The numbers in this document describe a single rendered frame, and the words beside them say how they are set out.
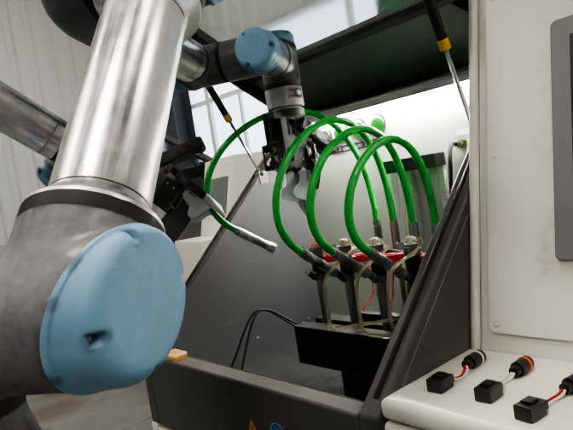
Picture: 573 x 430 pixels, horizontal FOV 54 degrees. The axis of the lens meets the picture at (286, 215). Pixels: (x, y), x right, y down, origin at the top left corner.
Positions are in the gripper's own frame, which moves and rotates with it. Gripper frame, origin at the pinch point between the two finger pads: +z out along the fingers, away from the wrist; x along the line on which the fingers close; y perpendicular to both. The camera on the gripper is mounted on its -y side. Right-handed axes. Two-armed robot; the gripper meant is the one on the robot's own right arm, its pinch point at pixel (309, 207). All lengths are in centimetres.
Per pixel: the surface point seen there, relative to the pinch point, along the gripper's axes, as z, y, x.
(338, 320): 23.8, -1.3, 2.2
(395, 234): 8.5, -15.4, 8.6
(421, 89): -21.1, -25.0, 13.6
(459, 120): -13.0, -27.6, 19.8
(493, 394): 23, 20, 48
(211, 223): 14, -153, -275
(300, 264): 16.8, -22.3, -31.1
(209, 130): -93, -338, -534
